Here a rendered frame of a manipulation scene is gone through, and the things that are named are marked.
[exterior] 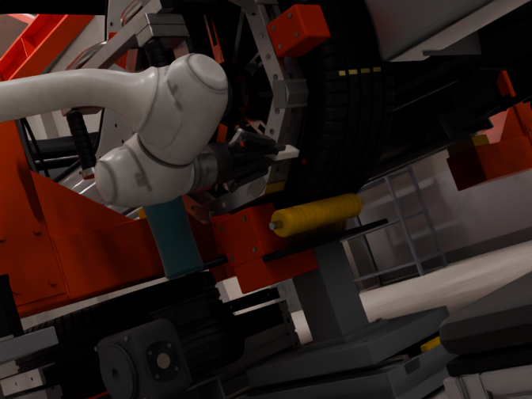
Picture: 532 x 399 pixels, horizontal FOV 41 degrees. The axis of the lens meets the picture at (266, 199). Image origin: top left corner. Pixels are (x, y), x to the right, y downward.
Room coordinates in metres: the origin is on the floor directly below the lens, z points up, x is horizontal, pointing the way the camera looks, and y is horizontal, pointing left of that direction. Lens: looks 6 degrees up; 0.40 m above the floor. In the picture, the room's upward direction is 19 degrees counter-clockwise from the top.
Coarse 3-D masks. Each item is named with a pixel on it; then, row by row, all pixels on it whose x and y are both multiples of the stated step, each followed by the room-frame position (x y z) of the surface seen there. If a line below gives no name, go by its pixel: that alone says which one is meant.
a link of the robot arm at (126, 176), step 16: (128, 144) 1.12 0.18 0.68; (112, 160) 1.10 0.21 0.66; (128, 160) 1.10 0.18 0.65; (144, 160) 1.10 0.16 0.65; (160, 160) 1.09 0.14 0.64; (96, 176) 1.13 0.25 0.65; (112, 176) 1.09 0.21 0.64; (128, 176) 1.10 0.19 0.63; (144, 176) 1.11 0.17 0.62; (160, 176) 1.11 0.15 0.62; (176, 176) 1.13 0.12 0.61; (192, 176) 1.19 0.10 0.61; (112, 192) 1.11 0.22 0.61; (128, 192) 1.11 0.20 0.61; (144, 192) 1.12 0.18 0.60; (160, 192) 1.14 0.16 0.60; (176, 192) 1.18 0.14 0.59
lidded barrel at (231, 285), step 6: (228, 282) 9.08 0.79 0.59; (234, 282) 9.03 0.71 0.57; (228, 288) 9.13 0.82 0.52; (234, 288) 9.05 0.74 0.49; (240, 288) 9.02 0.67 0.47; (264, 288) 9.10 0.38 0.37; (228, 294) 9.21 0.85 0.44; (234, 294) 9.07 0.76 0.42; (240, 294) 9.03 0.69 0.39; (246, 294) 9.01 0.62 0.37; (252, 306) 9.02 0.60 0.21; (258, 306) 9.03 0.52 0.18; (240, 312) 9.10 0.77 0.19
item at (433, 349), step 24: (432, 336) 1.64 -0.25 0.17; (384, 360) 1.49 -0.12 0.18; (408, 360) 1.46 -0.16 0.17; (432, 360) 1.50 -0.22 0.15; (288, 384) 1.70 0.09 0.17; (312, 384) 1.63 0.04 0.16; (336, 384) 1.50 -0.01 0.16; (360, 384) 1.46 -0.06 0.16; (384, 384) 1.41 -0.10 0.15; (408, 384) 1.44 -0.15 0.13; (432, 384) 1.48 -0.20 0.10
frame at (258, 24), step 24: (240, 0) 1.40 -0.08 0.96; (264, 0) 1.39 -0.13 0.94; (264, 24) 1.38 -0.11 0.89; (144, 48) 1.72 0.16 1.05; (264, 48) 1.39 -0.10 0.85; (288, 72) 1.42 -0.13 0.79; (288, 96) 1.38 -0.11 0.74; (288, 120) 1.42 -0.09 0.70; (288, 144) 1.46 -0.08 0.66; (288, 168) 1.50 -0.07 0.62; (192, 192) 1.72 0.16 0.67; (240, 192) 1.54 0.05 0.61; (264, 192) 1.49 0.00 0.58
